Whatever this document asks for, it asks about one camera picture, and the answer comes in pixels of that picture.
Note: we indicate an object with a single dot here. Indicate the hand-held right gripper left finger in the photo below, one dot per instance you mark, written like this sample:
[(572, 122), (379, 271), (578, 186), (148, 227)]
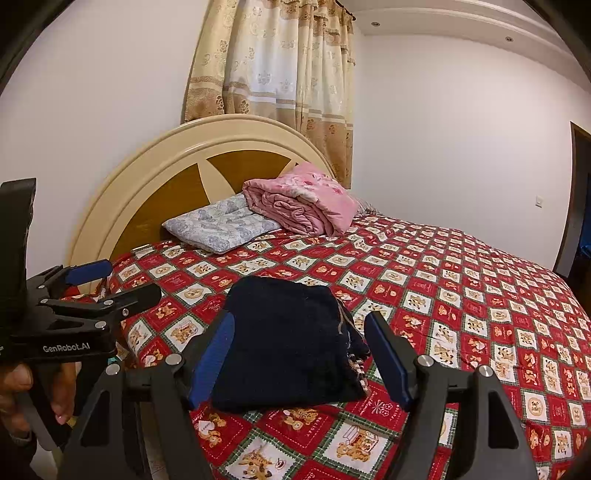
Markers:
[(212, 360)]

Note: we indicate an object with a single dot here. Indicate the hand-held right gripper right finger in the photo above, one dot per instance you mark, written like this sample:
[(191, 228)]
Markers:
[(388, 360)]

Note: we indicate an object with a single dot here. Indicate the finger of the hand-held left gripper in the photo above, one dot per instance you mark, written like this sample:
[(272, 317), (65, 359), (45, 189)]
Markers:
[(138, 295), (87, 272)]

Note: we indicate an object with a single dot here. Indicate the navy patterned knit sweater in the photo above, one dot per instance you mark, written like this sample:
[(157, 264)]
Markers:
[(281, 341)]

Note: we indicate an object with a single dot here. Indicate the person's left hand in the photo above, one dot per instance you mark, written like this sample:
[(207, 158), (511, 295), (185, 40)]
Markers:
[(14, 383)]

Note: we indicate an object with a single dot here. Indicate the red bear printed blanket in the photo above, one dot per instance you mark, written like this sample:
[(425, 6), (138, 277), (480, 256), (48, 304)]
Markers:
[(461, 300)]

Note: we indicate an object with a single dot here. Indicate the grey floral pillow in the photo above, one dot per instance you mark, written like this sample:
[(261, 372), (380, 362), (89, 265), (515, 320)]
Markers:
[(217, 221)]

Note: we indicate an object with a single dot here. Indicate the cream wooden bed headboard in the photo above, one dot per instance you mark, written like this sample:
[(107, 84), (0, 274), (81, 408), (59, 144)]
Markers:
[(152, 157)]

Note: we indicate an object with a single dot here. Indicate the brown striped cloth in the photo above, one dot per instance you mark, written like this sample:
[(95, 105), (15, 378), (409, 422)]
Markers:
[(367, 206)]

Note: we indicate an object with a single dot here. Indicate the pink folded quilt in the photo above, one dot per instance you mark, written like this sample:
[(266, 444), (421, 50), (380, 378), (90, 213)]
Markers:
[(314, 194)]

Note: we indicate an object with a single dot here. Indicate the beige floral curtain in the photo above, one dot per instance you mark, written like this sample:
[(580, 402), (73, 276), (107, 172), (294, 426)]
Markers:
[(277, 69)]

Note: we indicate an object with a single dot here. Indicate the dark curtain rod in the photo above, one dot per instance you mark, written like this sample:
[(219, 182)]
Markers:
[(346, 10)]

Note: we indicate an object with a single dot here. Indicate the dark wooden door frame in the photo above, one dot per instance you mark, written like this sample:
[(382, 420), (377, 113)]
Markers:
[(570, 207)]

